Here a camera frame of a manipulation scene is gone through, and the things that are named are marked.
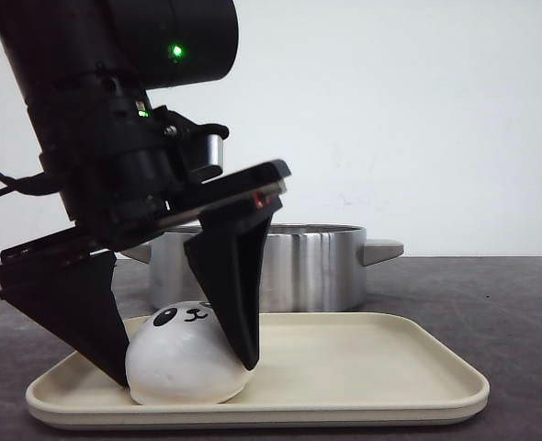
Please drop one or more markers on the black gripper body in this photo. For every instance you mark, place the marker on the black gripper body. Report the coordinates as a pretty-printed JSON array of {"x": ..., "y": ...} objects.
[{"x": 127, "y": 172}]

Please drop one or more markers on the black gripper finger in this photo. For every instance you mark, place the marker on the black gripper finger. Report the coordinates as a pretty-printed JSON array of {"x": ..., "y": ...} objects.
[
  {"x": 72, "y": 298},
  {"x": 226, "y": 258}
]

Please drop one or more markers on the white panda bun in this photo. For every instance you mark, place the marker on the white panda bun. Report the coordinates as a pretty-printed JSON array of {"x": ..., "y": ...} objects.
[{"x": 180, "y": 355}]

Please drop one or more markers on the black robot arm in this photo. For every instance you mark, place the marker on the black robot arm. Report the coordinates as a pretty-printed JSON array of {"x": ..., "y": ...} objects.
[{"x": 131, "y": 44}]

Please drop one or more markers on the stainless steel steamer pot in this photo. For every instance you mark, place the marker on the stainless steel steamer pot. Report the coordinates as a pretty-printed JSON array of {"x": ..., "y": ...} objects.
[{"x": 307, "y": 267}]

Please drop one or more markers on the beige plastic tray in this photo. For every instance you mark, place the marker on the beige plastic tray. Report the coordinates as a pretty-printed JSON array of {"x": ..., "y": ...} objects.
[{"x": 316, "y": 369}]

